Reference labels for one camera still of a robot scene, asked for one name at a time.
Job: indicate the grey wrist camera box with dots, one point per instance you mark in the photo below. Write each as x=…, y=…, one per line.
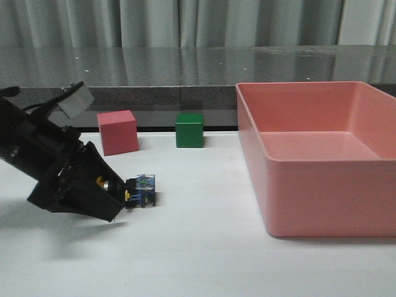
x=74, y=100

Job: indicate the yellow push button switch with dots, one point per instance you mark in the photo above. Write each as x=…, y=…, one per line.
x=134, y=192

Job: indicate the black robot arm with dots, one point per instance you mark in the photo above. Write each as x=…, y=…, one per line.
x=7, y=92

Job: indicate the pink plastic bin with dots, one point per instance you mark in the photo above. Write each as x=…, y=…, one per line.
x=321, y=156

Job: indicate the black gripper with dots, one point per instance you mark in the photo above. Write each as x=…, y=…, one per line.
x=45, y=152

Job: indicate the pink cube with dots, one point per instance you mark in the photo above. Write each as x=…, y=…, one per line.
x=118, y=131

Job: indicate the dark stone counter ledge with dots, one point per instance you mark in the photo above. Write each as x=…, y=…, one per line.
x=156, y=84

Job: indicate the right green cube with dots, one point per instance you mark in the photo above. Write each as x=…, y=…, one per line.
x=189, y=131

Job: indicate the grey curtain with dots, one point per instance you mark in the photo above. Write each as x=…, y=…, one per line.
x=188, y=24

